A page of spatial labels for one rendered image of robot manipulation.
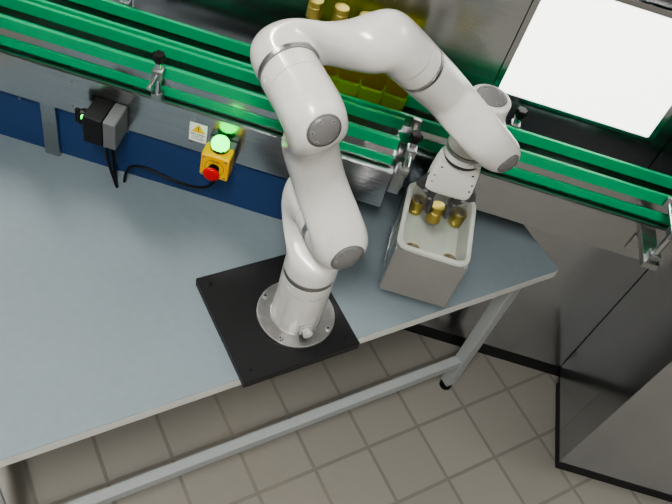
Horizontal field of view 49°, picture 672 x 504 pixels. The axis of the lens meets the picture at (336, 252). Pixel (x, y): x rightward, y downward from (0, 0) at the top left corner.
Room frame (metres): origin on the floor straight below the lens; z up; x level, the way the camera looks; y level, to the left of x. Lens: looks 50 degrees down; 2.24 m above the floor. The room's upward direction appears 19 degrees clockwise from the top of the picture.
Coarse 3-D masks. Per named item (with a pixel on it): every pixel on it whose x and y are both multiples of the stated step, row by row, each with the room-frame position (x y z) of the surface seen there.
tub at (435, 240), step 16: (416, 192) 1.33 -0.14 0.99; (464, 208) 1.33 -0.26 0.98; (400, 224) 1.19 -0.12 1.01; (416, 224) 1.27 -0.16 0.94; (432, 224) 1.29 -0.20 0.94; (448, 224) 1.31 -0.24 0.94; (464, 224) 1.29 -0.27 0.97; (400, 240) 1.14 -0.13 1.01; (416, 240) 1.22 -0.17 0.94; (432, 240) 1.24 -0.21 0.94; (448, 240) 1.25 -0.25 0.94; (464, 240) 1.22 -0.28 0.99; (432, 256) 1.12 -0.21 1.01; (464, 256) 1.16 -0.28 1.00
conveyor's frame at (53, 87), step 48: (0, 48) 1.26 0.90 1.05; (48, 96) 1.26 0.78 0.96; (96, 96) 1.26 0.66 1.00; (144, 96) 1.27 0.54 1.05; (48, 144) 1.26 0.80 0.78; (192, 144) 1.27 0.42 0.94; (240, 144) 1.28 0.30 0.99; (384, 192) 1.30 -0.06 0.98; (480, 192) 1.40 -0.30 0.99; (528, 192) 1.41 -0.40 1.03; (576, 240) 1.42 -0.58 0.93; (624, 240) 1.42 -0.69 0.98
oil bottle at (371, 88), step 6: (366, 78) 1.42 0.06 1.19; (372, 78) 1.42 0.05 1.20; (378, 78) 1.42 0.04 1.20; (384, 78) 1.42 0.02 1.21; (360, 84) 1.42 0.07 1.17; (366, 84) 1.42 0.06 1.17; (372, 84) 1.42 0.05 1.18; (378, 84) 1.42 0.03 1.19; (384, 84) 1.42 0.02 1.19; (360, 90) 1.42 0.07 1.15; (366, 90) 1.42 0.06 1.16; (372, 90) 1.42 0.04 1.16; (378, 90) 1.42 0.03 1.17; (360, 96) 1.42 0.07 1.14; (366, 96) 1.42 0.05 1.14; (372, 96) 1.42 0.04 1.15; (378, 96) 1.42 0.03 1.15; (378, 102) 1.42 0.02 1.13
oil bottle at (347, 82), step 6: (342, 72) 1.42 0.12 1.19; (348, 72) 1.42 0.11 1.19; (354, 72) 1.42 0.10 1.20; (360, 72) 1.42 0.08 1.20; (342, 78) 1.42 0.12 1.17; (348, 78) 1.42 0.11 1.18; (354, 78) 1.42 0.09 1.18; (360, 78) 1.42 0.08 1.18; (336, 84) 1.42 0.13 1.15; (342, 84) 1.42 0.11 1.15; (348, 84) 1.42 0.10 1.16; (354, 84) 1.42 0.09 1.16; (342, 90) 1.42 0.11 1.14; (348, 90) 1.42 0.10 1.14; (354, 90) 1.42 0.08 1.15; (354, 96) 1.42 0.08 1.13
